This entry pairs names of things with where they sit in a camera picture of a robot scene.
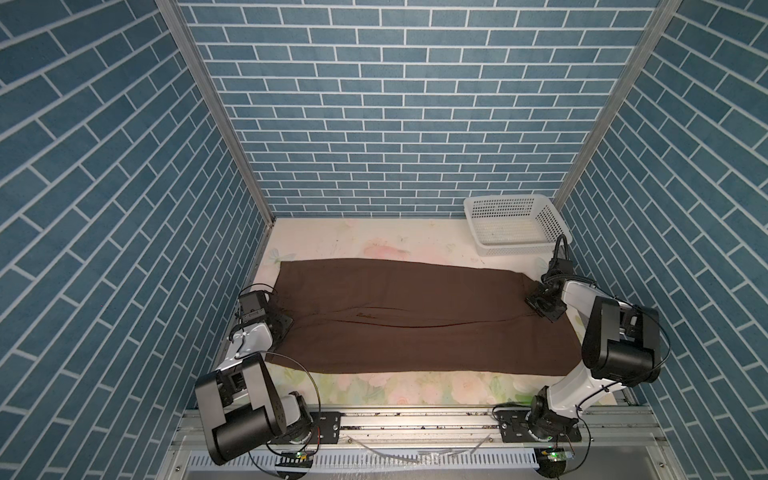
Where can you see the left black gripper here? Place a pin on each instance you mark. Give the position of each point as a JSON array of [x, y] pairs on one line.
[[281, 319]]

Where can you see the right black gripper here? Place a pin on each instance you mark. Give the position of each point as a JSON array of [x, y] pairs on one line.
[[533, 299]]

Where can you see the brown trousers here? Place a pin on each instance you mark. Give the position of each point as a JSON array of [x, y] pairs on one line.
[[364, 316]]

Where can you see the white plastic laundry basket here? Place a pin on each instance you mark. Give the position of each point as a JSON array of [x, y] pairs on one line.
[[503, 225]]

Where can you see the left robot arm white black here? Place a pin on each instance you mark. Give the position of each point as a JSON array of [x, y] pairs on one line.
[[239, 406]]

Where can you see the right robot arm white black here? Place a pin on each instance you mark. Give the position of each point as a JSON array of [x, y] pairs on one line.
[[621, 348]]

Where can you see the white perforated vent strip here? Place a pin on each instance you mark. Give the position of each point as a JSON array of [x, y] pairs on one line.
[[342, 461]]

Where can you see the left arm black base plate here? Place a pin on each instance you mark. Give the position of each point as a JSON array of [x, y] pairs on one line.
[[321, 428]]

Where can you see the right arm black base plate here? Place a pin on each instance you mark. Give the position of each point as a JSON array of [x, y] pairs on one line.
[[518, 425]]

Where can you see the aluminium mounting rail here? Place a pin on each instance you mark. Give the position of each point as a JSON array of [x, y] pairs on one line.
[[458, 427]]

